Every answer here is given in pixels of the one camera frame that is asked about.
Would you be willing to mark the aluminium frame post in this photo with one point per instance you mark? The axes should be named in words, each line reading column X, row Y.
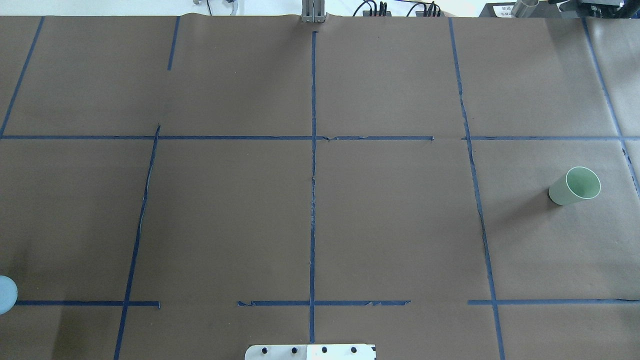
column 313, row 11

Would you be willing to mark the black cable plug left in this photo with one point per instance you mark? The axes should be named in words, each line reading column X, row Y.
column 372, row 9

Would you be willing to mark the white pedestal base plate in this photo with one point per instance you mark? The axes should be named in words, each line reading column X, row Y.
column 340, row 351

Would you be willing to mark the green paper cup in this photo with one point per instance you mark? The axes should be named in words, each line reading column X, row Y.
column 577, row 185

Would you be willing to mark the black cable plug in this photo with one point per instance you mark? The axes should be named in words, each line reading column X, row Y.
column 372, row 9
column 425, row 9

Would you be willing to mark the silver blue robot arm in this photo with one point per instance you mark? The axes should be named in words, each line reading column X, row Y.
column 8, row 294

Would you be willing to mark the steel cylinder cup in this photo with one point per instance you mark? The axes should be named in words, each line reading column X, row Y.
column 524, row 8

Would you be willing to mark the black cable plug right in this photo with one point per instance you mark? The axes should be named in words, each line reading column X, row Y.
column 425, row 9

